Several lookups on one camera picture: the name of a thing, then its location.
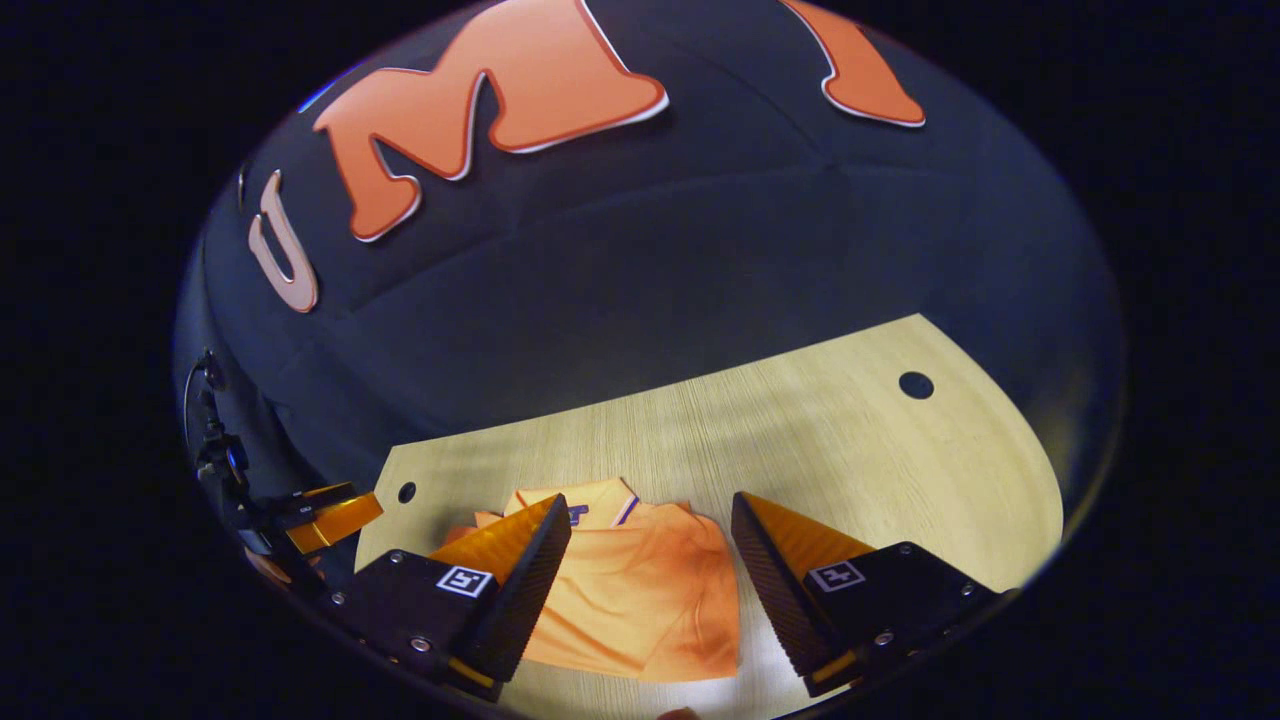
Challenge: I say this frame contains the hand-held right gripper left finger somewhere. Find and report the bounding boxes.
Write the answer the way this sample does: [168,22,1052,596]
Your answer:
[325,493,574,700]

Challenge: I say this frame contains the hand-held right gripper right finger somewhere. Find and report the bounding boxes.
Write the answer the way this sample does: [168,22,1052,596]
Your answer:
[730,490,1021,699]

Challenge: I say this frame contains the orange T-shirt with collar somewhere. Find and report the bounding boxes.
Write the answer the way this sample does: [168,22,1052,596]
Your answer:
[440,478,743,684]

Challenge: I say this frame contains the black backdrop cloth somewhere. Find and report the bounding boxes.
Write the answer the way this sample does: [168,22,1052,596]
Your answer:
[172,0,1129,601]

